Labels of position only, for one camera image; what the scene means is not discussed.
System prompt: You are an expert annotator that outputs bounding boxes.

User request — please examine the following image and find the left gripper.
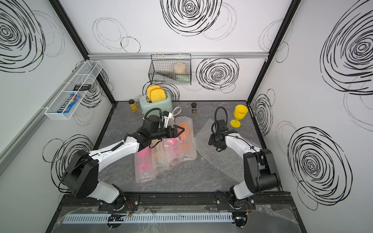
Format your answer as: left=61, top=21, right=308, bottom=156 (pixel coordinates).
left=150, top=125, right=185, bottom=141

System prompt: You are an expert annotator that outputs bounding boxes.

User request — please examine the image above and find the bubble wrap of yellow glass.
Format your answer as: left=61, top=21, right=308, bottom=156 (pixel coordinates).
left=194, top=119, right=244, bottom=183

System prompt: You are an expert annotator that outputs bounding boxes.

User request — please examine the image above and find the bubble wrap of orange glass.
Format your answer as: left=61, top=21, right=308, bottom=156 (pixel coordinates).
left=175, top=116, right=197, bottom=161

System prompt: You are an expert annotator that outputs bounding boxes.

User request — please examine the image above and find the yellow wine glass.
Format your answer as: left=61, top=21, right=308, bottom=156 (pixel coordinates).
left=230, top=105, right=248, bottom=128

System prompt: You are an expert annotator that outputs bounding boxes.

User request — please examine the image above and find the orange wine glass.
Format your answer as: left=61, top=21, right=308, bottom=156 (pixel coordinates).
left=177, top=122, right=193, bottom=156

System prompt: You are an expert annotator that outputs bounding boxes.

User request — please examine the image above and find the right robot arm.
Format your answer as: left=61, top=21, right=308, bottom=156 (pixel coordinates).
left=208, top=120, right=281, bottom=200

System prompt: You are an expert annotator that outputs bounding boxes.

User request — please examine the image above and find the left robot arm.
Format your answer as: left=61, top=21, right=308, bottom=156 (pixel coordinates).
left=61, top=115, right=185, bottom=204

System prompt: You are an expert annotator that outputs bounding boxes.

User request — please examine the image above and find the pink glass in wrap, middle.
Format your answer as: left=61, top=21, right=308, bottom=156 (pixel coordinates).
left=164, top=138, right=182, bottom=166

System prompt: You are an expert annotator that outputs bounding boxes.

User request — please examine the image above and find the pink glass in wrap,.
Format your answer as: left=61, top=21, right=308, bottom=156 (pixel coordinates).
left=164, top=138, right=182, bottom=166
left=134, top=147, right=156, bottom=183

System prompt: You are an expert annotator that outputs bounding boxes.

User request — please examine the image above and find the yellow-orange glass in wrap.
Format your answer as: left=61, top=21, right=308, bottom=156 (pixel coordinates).
left=151, top=140, right=170, bottom=174

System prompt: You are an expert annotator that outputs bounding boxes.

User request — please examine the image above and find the pink glass in wrap, leftmost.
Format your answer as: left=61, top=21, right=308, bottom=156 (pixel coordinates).
left=134, top=147, right=156, bottom=183

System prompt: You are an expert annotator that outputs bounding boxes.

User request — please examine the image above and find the mint green toaster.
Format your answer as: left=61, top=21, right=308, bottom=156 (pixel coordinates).
left=139, top=95, right=173, bottom=115

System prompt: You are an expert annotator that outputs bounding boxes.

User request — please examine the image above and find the dark spice jar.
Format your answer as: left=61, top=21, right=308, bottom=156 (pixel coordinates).
left=191, top=103, right=197, bottom=115

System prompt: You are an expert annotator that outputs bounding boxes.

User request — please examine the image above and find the yellow sponge toast front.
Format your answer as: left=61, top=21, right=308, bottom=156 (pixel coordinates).
left=150, top=88, right=167, bottom=103

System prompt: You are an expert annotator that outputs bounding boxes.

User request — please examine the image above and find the yellow sponge toast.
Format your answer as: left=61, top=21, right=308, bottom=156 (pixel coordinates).
left=150, top=88, right=167, bottom=103
left=146, top=85, right=160, bottom=99

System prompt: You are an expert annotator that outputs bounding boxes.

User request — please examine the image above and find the yellow spice jar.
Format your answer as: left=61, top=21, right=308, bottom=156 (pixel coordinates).
left=128, top=99, right=138, bottom=113

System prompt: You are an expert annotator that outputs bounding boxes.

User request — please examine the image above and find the yellow sponge toast back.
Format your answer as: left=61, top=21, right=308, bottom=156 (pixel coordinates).
left=146, top=85, right=160, bottom=99

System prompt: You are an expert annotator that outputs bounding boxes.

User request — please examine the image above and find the green item in basket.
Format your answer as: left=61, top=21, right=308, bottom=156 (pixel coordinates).
left=176, top=75, right=191, bottom=84

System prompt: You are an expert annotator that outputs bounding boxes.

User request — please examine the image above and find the beige cup in basket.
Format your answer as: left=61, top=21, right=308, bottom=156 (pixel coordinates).
left=173, top=63, right=187, bottom=74

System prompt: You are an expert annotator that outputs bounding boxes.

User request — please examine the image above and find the black small box on shelf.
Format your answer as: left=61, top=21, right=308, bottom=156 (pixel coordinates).
left=73, top=84, right=92, bottom=91

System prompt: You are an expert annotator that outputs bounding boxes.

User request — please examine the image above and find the blue candy packet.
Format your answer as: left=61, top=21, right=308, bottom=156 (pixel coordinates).
left=57, top=94, right=80, bottom=114

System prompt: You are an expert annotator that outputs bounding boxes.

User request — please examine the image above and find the white toaster cable plug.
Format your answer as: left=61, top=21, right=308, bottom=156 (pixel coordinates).
left=168, top=106, right=182, bottom=119

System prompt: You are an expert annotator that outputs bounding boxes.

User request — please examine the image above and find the black wire wall basket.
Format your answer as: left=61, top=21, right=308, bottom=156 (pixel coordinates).
left=148, top=53, right=192, bottom=85

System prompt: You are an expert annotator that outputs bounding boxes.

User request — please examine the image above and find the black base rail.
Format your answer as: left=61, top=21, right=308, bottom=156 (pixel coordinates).
left=57, top=191, right=295, bottom=211

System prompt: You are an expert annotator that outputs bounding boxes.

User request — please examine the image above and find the white slotted cable duct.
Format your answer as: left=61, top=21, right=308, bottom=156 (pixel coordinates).
left=62, top=213, right=234, bottom=224

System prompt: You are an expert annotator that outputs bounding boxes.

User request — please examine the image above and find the white wire wall shelf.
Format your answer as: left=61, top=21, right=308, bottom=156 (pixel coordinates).
left=44, top=60, right=103, bottom=120

